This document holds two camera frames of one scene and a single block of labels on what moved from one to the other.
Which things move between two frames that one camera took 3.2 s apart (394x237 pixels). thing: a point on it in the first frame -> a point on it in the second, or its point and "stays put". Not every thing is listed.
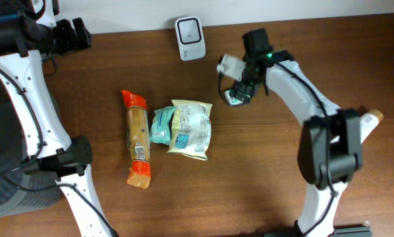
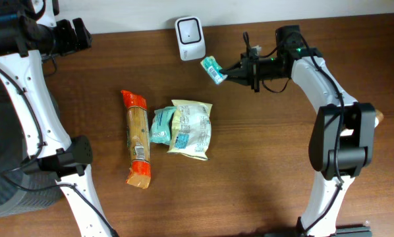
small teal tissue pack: x=234 y=98 -> x=213 y=68
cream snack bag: x=191 y=128 stays put
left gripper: x=65 y=37 stays put
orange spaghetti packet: x=139 y=172 stays put
